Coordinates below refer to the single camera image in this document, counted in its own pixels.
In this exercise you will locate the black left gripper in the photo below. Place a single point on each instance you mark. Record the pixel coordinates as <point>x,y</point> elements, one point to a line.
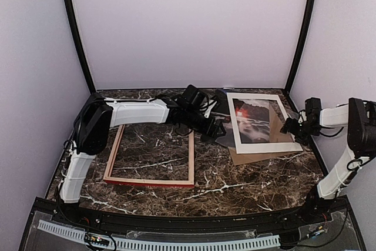
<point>205,130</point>

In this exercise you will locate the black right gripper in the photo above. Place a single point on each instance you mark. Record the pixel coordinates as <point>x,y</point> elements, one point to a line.
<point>304,140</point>

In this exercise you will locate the white photo mat board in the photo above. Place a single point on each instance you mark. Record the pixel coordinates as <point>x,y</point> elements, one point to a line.
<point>281,145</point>

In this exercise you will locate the clear acrylic sheet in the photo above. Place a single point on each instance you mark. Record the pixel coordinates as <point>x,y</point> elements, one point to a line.
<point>258,121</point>

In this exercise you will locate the wooden red-edged picture frame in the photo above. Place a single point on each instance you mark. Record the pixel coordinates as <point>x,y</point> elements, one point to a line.
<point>148,182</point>

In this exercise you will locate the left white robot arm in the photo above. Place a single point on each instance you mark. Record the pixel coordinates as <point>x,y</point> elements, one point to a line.
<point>91,129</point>

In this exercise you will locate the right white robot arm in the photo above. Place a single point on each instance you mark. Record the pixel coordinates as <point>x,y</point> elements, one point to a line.
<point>358,117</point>

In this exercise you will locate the sunset seascape photo print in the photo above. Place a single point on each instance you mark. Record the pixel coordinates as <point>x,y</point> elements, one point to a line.
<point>252,116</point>

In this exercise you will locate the brown frame backing board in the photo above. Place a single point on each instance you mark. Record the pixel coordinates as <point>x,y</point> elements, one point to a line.
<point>241,159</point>

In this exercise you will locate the white slotted cable duct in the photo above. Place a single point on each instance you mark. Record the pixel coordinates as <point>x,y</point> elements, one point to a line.
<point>102,242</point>

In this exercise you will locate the black front rail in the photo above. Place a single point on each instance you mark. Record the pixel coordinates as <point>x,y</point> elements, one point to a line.
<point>285,222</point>

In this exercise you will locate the right black corner post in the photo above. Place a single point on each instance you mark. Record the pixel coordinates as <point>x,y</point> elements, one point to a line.
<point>309,6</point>

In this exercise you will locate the black corner post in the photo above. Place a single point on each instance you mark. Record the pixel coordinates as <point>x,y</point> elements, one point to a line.
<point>309,6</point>
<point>74,29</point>

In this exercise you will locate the left black corner post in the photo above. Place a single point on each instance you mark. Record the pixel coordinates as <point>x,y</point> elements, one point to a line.
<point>74,29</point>

